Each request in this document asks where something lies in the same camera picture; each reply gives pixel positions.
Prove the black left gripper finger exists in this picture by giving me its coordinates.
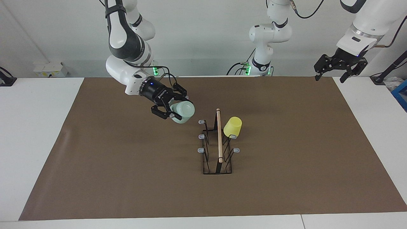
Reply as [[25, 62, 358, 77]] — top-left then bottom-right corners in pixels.
[[314, 54, 337, 81], [340, 59, 368, 84]]

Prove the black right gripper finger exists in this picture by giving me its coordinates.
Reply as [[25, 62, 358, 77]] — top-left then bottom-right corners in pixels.
[[172, 83, 189, 101], [151, 105, 178, 120]]

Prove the pale green plastic cup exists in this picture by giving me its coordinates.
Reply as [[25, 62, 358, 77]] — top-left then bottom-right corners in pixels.
[[170, 101, 195, 124]]

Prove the yellow plastic cup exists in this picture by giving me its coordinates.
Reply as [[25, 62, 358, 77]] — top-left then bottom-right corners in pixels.
[[223, 117, 243, 138]]

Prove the black stand pole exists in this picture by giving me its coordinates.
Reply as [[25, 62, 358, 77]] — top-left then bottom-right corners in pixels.
[[370, 50, 407, 85]]

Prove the white plastic bag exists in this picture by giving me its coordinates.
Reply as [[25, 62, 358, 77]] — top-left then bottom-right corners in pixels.
[[383, 76, 405, 91]]

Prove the blue box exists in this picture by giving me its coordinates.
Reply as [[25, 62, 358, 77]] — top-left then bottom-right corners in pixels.
[[391, 80, 407, 112]]

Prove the brown table mat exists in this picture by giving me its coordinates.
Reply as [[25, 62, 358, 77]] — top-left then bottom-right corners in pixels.
[[18, 76, 407, 221]]

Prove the black table clamp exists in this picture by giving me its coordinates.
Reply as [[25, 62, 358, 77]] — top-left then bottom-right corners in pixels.
[[0, 67, 17, 87]]

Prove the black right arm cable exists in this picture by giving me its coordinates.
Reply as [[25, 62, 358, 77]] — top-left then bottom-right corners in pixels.
[[124, 61, 179, 93]]

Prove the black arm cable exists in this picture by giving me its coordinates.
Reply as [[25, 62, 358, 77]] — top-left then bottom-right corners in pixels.
[[289, 0, 407, 48], [124, 61, 179, 93]]

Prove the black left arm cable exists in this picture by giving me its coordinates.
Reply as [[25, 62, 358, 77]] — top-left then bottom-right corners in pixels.
[[289, 0, 407, 48]]

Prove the black base power cable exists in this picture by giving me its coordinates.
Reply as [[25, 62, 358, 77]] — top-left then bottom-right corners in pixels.
[[226, 48, 257, 76]]

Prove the black wire cup rack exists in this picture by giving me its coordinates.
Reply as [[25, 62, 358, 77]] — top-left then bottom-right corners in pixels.
[[198, 108, 240, 175]]

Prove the white wall socket box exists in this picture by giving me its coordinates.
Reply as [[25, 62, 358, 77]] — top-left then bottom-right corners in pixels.
[[33, 62, 69, 78]]

